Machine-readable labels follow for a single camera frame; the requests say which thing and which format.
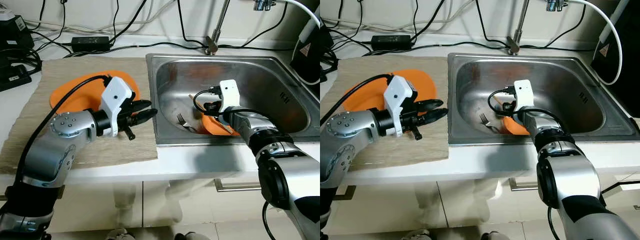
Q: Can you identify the orange plastic plate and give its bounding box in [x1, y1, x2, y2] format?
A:
[500, 116, 532, 136]
[342, 69, 437, 113]
[49, 70, 141, 115]
[200, 111, 242, 137]

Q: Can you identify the silver metal fork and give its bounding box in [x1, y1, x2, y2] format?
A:
[479, 113, 501, 134]
[176, 113, 199, 134]

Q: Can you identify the beige drying mat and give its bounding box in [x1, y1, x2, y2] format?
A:
[320, 55, 450, 172]
[0, 56, 159, 175]

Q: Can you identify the stainless steel sink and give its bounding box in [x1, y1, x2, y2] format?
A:
[446, 52, 640, 146]
[146, 52, 321, 147]

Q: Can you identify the chrome gooseneck faucet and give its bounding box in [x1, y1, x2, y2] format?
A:
[205, 0, 277, 56]
[506, 0, 577, 56]

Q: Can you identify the black power adapter brick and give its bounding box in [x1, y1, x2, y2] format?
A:
[71, 36, 111, 50]
[371, 35, 414, 50]

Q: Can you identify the white base cabinet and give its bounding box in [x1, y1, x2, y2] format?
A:
[0, 176, 321, 240]
[320, 175, 640, 240]

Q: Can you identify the black countertop appliance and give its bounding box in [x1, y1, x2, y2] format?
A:
[290, 20, 321, 86]
[590, 0, 640, 89]

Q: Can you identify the black charger box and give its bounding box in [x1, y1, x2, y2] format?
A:
[0, 12, 35, 51]

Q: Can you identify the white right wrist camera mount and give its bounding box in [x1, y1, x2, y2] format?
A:
[220, 80, 242, 112]
[514, 79, 536, 112]

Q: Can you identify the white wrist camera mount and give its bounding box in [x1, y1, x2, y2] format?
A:
[220, 80, 242, 112]
[382, 75, 418, 137]
[100, 76, 137, 138]
[514, 79, 536, 112]

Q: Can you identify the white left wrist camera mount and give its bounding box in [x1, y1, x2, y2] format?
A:
[100, 76, 137, 138]
[382, 75, 418, 137]

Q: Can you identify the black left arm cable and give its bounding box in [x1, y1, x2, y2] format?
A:
[320, 74, 396, 132]
[14, 75, 112, 187]

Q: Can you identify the silver drawer handle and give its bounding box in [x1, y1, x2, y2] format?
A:
[214, 178, 261, 193]
[509, 177, 539, 192]

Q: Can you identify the white flexible hose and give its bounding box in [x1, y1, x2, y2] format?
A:
[275, 0, 321, 29]
[570, 0, 624, 86]

